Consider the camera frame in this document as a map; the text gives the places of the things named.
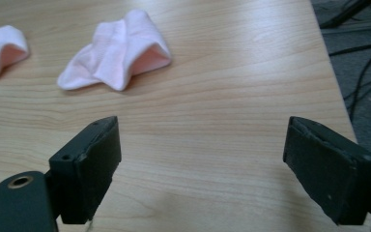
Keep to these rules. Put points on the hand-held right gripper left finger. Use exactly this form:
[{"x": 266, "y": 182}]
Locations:
[{"x": 87, "y": 170}]

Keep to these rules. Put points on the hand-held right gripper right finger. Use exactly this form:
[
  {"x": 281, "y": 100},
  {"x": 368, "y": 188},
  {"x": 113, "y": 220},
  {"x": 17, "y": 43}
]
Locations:
[{"x": 331, "y": 167}]

